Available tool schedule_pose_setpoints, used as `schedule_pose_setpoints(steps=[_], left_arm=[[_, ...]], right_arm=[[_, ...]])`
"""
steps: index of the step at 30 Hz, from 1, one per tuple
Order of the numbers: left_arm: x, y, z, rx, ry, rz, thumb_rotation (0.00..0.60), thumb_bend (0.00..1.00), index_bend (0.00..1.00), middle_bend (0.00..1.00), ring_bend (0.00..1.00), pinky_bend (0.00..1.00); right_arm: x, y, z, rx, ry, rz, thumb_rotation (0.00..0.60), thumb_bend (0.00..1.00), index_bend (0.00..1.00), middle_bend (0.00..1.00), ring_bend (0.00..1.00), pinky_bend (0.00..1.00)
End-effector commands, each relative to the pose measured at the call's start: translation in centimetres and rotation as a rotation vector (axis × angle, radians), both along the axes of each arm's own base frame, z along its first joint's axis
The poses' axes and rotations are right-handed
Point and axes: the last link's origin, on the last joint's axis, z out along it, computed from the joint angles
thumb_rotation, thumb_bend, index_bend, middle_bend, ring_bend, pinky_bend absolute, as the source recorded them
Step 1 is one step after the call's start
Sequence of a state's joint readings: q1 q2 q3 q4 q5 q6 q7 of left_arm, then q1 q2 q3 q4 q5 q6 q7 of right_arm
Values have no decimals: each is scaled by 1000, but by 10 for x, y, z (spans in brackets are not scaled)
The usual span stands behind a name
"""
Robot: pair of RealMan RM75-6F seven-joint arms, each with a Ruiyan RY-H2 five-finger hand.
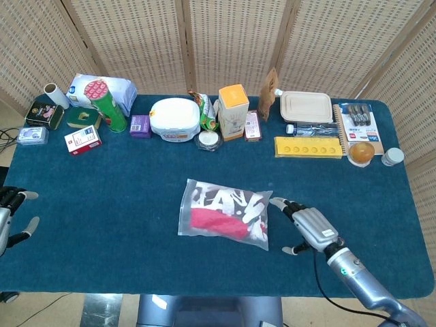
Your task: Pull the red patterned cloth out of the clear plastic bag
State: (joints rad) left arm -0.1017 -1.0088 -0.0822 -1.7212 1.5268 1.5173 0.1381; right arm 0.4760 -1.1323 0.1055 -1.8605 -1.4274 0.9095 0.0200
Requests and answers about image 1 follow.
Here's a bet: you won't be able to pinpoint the white plastic tub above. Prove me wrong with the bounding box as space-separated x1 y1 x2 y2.
149 97 202 141

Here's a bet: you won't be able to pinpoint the white blue tissue pack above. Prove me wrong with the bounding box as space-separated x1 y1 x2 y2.
66 73 138 118

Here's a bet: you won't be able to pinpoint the beige lidded lunch box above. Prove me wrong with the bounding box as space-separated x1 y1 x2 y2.
279 91 334 124

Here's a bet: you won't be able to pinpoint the pink small box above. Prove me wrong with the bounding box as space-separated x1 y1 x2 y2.
244 109 263 142

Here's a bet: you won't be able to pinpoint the green yellow box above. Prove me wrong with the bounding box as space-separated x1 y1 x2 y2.
65 107 102 130

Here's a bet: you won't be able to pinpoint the yellow tray with holes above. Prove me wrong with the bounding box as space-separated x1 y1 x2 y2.
274 136 343 159

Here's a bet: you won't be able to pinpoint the black right hand cable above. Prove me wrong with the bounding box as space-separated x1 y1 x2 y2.
312 253 392 323

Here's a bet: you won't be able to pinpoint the dark green tin box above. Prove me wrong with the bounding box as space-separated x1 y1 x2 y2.
25 101 65 131

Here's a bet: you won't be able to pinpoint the orange cream tall carton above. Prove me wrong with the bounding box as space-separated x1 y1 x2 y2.
217 84 251 142

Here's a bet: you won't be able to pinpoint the shiny grey metal plate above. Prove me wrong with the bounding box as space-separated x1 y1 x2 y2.
82 293 123 327

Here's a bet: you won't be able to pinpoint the white cardboard tube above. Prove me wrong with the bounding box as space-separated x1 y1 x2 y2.
43 82 71 110

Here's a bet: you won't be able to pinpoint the black floor cables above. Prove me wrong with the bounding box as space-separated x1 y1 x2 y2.
0 126 21 154

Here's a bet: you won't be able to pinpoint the clear water bottle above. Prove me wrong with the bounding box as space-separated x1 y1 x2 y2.
285 122 341 138

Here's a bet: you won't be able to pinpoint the brown spout pouch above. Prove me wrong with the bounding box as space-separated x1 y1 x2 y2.
258 67 283 123

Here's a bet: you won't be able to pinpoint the clear blue plastic pack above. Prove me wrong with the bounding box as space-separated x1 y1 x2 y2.
16 126 50 146

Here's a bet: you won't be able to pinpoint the pen blister pack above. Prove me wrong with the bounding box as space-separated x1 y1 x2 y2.
342 102 382 144

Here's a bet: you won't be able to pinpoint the red white patterned garment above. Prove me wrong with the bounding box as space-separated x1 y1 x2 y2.
190 185 270 245

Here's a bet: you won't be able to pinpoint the brown spiral notebook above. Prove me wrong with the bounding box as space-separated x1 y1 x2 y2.
332 103 385 157

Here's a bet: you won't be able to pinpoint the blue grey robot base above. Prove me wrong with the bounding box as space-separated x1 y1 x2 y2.
136 293 284 327

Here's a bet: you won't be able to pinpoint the blue carpet table cover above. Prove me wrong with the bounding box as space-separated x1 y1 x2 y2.
0 93 435 300

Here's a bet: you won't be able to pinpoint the red white carton box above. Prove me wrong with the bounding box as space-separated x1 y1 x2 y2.
64 124 103 157

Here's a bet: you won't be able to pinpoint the purple small box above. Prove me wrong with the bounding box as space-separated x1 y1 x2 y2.
129 114 152 139

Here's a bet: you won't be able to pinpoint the green chips can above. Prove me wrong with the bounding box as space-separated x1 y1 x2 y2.
84 78 128 134

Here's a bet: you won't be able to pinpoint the small patterned bowl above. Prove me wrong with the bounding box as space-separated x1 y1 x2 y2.
195 129 224 153

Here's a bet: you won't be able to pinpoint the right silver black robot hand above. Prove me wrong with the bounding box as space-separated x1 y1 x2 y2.
269 196 345 256

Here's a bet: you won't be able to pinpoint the wicker folding screen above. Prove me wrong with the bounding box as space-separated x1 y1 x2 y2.
0 0 436 283

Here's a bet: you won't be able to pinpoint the green snack packet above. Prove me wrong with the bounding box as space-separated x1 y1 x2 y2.
187 89 221 132

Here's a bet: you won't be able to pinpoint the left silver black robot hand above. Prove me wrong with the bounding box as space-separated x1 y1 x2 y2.
0 185 40 258

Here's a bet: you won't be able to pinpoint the thin black floor cable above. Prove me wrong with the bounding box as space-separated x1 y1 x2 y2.
13 292 72 327

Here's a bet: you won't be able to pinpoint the small white jar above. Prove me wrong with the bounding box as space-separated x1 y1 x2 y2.
381 147 405 168

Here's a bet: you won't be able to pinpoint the orange jelly cup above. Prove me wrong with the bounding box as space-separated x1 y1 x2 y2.
347 141 375 168

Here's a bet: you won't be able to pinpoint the clear plastic zip bag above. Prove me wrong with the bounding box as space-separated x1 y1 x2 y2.
177 178 273 251

